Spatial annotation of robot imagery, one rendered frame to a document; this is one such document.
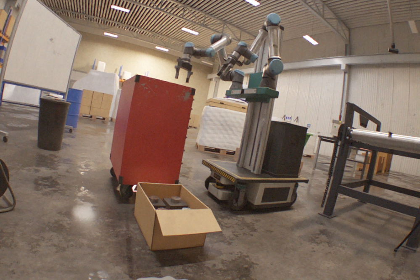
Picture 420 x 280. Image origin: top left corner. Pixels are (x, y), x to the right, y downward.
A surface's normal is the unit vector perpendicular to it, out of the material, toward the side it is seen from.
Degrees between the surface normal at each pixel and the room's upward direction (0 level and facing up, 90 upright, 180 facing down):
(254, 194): 90
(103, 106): 90
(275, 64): 98
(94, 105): 90
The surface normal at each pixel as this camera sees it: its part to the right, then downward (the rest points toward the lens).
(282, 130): -0.88, -0.17
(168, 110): 0.51, 0.10
